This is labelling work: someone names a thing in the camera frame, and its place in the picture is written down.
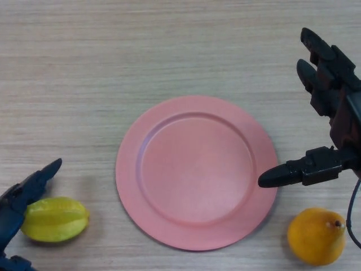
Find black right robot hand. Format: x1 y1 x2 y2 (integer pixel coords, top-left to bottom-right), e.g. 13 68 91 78
258 27 361 189

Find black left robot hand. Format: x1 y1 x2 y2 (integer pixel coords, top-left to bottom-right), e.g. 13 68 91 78
0 158 63 271

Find yellow starfruit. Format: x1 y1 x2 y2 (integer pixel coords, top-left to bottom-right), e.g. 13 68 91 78
20 196 91 243

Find pink round plate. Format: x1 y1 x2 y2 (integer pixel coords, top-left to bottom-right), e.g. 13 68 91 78
115 95 279 251

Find orange pear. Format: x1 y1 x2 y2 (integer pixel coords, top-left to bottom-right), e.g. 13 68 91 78
287 207 347 266

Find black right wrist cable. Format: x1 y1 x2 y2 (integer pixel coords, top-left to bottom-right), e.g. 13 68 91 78
346 178 361 246

